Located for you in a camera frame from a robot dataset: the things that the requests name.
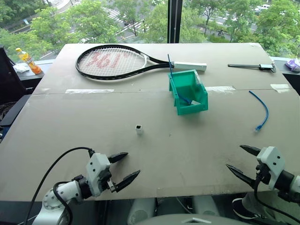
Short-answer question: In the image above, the green plastic storage bin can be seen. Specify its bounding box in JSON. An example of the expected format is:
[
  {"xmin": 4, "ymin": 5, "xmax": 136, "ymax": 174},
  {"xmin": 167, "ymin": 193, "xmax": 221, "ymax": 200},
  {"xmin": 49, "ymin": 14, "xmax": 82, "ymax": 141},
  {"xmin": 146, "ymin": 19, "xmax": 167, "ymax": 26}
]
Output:
[{"xmin": 167, "ymin": 69, "xmax": 209, "ymax": 116}]

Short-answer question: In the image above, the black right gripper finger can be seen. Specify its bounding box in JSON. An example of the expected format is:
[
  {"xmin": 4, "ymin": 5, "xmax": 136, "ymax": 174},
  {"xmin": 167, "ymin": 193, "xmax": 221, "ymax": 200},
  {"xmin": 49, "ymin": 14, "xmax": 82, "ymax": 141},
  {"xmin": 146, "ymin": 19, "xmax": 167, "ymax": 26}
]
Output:
[
  {"xmin": 225, "ymin": 164, "xmax": 256, "ymax": 188},
  {"xmin": 240, "ymin": 144, "xmax": 262, "ymax": 157}
]

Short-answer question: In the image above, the white tape strip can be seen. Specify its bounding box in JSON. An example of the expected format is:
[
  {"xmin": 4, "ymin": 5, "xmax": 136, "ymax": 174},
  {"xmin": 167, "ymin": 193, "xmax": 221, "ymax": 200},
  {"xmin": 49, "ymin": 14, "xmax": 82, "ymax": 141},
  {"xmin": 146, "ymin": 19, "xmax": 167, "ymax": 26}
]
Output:
[{"xmin": 65, "ymin": 88, "xmax": 115, "ymax": 94}]

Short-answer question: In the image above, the white crumpled tissue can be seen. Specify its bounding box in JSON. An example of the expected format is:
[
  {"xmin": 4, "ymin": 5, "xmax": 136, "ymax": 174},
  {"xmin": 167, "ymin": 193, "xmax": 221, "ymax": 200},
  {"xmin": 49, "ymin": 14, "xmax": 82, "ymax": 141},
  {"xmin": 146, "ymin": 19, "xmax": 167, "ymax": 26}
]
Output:
[{"xmin": 13, "ymin": 64, "xmax": 30, "ymax": 74}]

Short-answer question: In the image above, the black side table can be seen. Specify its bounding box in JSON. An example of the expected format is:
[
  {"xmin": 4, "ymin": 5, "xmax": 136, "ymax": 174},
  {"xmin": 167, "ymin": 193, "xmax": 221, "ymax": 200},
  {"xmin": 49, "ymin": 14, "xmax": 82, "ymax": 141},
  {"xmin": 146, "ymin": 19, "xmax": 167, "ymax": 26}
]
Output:
[{"xmin": 16, "ymin": 70, "xmax": 45, "ymax": 95}]

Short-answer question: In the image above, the purple plastic bag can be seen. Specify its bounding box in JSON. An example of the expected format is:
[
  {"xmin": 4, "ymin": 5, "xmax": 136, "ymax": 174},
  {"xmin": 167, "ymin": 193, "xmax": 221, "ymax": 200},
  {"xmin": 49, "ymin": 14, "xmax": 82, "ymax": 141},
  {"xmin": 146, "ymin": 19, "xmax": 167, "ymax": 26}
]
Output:
[{"xmin": 285, "ymin": 58, "xmax": 300, "ymax": 72}]

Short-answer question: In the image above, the curved blue Ethernet cable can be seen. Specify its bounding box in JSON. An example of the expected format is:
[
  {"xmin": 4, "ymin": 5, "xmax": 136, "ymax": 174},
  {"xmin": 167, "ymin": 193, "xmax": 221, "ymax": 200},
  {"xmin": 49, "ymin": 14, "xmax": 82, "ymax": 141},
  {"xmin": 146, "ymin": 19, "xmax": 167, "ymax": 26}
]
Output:
[{"xmin": 248, "ymin": 90, "xmax": 270, "ymax": 133}]

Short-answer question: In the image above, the black shoe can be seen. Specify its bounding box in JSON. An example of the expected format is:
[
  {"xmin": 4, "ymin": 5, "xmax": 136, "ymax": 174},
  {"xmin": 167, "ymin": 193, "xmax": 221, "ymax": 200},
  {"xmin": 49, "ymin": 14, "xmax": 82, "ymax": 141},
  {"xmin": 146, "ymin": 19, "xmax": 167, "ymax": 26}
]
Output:
[{"xmin": 232, "ymin": 198, "xmax": 258, "ymax": 220}]

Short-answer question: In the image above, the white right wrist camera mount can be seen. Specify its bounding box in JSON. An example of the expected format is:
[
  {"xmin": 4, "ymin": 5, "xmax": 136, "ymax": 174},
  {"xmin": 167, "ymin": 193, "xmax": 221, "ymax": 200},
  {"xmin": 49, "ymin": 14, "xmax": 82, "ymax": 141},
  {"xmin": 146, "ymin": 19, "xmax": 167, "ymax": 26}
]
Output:
[{"xmin": 256, "ymin": 146, "xmax": 285, "ymax": 190}]

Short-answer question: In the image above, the black flat hand tool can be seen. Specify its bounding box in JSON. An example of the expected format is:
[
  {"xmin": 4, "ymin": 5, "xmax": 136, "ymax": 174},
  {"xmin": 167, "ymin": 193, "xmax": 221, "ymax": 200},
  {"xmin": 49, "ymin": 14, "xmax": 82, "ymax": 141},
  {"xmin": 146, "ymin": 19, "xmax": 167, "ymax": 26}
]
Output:
[{"xmin": 227, "ymin": 63, "xmax": 277, "ymax": 73}]

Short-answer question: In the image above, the white cylinder under table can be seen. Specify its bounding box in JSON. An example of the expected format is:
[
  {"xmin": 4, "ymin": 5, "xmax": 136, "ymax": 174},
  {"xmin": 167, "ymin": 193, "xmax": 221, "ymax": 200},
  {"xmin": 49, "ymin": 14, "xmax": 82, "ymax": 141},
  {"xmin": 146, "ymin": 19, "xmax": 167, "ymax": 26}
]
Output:
[
  {"xmin": 128, "ymin": 198, "xmax": 157, "ymax": 224},
  {"xmin": 192, "ymin": 195, "xmax": 219, "ymax": 217}
]

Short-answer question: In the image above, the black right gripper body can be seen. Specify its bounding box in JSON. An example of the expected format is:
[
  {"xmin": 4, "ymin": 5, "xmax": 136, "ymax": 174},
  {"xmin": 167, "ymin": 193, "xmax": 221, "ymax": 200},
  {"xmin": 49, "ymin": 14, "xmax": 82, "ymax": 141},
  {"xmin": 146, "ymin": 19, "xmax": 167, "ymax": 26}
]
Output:
[{"xmin": 254, "ymin": 164, "xmax": 272, "ymax": 186}]

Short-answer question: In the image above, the orange drink bottle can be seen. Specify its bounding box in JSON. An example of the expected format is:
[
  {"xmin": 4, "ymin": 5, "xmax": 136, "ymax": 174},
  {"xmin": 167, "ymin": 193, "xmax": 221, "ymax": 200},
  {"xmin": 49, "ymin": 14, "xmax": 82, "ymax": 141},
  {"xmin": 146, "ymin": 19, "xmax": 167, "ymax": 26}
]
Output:
[{"xmin": 15, "ymin": 47, "xmax": 43, "ymax": 75}]

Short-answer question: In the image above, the gray rounded robot body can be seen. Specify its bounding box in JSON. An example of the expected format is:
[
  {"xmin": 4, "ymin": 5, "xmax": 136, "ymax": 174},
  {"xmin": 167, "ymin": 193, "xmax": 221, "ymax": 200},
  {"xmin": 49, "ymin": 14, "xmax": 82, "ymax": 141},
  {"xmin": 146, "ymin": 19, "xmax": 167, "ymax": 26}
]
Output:
[{"xmin": 138, "ymin": 213, "xmax": 236, "ymax": 225}]

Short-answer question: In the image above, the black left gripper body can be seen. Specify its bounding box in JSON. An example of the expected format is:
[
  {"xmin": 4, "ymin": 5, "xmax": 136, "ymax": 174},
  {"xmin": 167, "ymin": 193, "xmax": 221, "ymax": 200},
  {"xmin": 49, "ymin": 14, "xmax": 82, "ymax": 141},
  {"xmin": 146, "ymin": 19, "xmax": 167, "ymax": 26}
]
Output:
[{"xmin": 99, "ymin": 170, "xmax": 118, "ymax": 194}]

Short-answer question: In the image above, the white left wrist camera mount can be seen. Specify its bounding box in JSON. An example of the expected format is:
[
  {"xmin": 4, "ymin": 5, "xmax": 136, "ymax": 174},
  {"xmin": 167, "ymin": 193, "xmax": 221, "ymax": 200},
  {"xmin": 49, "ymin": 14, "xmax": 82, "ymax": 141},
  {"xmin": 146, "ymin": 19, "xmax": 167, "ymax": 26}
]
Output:
[{"xmin": 85, "ymin": 153, "xmax": 111, "ymax": 197}]

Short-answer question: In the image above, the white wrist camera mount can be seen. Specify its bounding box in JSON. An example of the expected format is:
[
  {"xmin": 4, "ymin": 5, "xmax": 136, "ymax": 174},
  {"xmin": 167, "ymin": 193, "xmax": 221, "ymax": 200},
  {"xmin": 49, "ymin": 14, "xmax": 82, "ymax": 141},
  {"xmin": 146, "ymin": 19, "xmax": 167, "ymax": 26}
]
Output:
[
  {"xmin": 256, "ymin": 146, "xmax": 285, "ymax": 190},
  {"xmin": 85, "ymin": 153, "xmax": 111, "ymax": 197}
]

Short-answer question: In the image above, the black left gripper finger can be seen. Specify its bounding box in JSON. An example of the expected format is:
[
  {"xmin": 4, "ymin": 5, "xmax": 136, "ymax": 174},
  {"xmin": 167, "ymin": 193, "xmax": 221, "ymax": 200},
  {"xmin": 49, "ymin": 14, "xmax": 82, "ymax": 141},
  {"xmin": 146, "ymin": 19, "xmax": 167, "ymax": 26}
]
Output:
[
  {"xmin": 114, "ymin": 170, "xmax": 141, "ymax": 193},
  {"xmin": 108, "ymin": 152, "xmax": 129, "ymax": 164}
]

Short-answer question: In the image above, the straight blue cable piece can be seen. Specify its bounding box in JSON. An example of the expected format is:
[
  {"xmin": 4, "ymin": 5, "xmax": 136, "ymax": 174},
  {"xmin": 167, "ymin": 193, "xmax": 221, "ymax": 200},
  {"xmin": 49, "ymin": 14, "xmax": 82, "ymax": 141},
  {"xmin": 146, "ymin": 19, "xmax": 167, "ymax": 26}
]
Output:
[{"xmin": 167, "ymin": 53, "xmax": 195, "ymax": 105}]

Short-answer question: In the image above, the black white tennis racket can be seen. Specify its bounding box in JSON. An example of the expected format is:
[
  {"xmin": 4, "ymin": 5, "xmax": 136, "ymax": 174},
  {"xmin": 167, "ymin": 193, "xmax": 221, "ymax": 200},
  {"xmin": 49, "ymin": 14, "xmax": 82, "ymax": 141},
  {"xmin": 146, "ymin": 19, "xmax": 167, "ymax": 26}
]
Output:
[{"xmin": 75, "ymin": 44, "xmax": 207, "ymax": 82}]

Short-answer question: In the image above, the black window frame post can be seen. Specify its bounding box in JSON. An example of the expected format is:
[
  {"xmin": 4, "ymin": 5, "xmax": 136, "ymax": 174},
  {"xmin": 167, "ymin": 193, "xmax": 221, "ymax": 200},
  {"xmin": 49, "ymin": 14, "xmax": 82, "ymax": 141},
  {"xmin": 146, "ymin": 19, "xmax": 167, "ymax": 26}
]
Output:
[{"xmin": 167, "ymin": 0, "xmax": 183, "ymax": 44}]

